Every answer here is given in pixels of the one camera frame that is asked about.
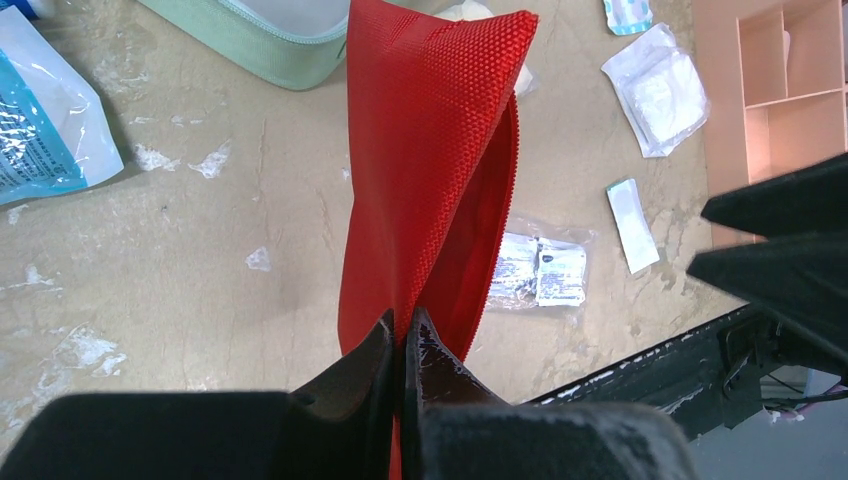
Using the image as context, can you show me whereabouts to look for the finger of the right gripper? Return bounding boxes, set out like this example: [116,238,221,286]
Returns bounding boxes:
[687,232,847,361]
[701,153,847,238]

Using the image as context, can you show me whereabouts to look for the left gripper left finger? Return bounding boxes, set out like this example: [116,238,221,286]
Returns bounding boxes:
[1,312,394,479]

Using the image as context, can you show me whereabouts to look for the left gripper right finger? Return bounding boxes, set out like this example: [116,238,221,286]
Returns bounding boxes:
[402,308,698,479]

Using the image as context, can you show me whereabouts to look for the white bandage strip packet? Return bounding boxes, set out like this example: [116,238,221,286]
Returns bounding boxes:
[606,178,660,274]

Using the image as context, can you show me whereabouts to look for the light blue patterned packet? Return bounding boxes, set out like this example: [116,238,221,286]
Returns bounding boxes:
[603,0,654,36]

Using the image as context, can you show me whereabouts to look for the red first aid pouch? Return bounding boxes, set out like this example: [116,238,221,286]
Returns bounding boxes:
[337,0,540,480]

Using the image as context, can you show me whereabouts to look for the peach plastic organizer basket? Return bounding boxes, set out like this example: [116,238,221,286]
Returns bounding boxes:
[690,0,848,250]

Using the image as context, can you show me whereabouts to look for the white gauze pad packet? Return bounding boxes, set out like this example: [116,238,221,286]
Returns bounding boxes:
[601,23,710,158]

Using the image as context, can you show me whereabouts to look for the clear bag alcohol wipes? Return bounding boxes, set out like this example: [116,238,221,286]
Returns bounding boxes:
[485,214,597,321]

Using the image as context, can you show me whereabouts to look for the mint green storage case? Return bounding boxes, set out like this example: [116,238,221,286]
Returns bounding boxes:
[141,0,350,91]

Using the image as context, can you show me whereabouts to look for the beige gauze packet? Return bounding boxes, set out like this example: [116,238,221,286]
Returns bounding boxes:
[434,1,515,63]

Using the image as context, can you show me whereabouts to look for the blue white plastic bag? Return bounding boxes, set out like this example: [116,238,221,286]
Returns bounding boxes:
[1,1,124,204]

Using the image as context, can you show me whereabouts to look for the blue white tube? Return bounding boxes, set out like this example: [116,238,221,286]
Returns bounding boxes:
[0,0,56,20]

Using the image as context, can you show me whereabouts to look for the black metal base frame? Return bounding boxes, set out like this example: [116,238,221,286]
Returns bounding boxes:
[531,305,847,439]

